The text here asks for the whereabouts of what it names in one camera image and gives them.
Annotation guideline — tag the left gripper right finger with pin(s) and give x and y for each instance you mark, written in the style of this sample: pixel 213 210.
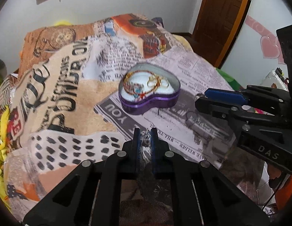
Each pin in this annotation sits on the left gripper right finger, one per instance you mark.
pixel 154 139

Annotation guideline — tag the yellow cloth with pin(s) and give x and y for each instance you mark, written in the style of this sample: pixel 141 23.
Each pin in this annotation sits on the yellow cloth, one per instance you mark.
pixel 3 151

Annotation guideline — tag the newspaper print blanket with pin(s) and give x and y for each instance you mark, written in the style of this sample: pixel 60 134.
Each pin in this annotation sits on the newspaper print blanket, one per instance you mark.
pixel 65 108

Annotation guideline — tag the pink heart wall sticker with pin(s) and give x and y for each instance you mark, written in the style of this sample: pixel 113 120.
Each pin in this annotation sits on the pink heart wall sticker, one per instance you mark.
pixel 269 43

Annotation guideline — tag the purple heart-shaped tin box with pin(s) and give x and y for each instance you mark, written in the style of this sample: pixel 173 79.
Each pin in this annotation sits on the purple heart-shaped tin box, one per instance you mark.
pixel 147 86

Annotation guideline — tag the brown wooden door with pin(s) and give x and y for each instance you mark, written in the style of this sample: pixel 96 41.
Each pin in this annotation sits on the brown wooden door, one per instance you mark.
pixel 217 26

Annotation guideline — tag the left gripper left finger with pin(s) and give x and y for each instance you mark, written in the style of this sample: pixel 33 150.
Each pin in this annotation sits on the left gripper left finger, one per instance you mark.
pixel 136 144

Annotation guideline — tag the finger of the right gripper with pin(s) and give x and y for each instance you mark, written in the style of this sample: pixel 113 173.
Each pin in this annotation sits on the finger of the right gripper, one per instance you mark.
pixel 232 97
pixel 218 109

